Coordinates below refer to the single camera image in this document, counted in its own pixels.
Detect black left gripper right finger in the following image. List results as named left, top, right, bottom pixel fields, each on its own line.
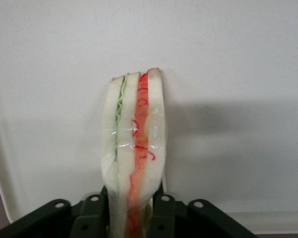
left=149, top=188, right=259, bottom=238

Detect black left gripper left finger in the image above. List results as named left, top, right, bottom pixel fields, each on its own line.
left=0, top=185, right=110, bottom=238

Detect triangular sandwich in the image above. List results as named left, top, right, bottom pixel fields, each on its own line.
left=100, top=66, right=168, bottom=238

